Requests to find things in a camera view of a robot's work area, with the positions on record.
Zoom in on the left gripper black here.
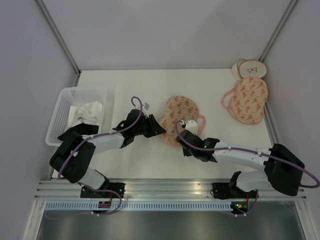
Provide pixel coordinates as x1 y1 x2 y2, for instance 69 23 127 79
133 114 166 138

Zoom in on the floral laundry bag pink trim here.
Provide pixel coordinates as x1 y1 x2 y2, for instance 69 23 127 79
159 95 206 147

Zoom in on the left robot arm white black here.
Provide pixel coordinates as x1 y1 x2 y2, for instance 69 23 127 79
49 109 166 199

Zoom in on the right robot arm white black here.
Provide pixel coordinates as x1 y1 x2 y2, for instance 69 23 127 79
176 130 305 198

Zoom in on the white garment in basket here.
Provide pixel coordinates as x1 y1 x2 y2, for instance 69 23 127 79
67 101 103 128

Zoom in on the black garment in basket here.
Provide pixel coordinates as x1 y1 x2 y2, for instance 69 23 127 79
57 123 99 141

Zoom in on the white plastic basket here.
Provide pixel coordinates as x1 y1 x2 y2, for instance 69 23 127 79
45 87 107 147

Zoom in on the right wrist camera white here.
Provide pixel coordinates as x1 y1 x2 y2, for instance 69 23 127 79
181 120 198 136

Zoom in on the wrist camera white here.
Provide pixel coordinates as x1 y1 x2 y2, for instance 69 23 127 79
142 102 150 111
181 120 198 136

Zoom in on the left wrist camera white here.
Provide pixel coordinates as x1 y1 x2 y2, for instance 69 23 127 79
142 102 150 111

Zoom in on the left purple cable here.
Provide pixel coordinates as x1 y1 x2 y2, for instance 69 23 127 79
57 96 143 220

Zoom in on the aluminium mounting rail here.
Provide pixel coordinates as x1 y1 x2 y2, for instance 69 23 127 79
34 177 308 201

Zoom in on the white slotted cable duct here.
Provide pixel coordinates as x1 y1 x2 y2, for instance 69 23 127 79
45 200 232 212

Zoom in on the right aluminium frame post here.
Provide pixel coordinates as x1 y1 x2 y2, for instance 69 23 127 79
258 0 300 62

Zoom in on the aluminium frame post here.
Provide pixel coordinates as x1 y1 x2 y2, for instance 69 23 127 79
33 0 81 77
258 0 300 62

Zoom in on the left aluminium frame post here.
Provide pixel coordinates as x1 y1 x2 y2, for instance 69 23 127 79
33 0 81 77

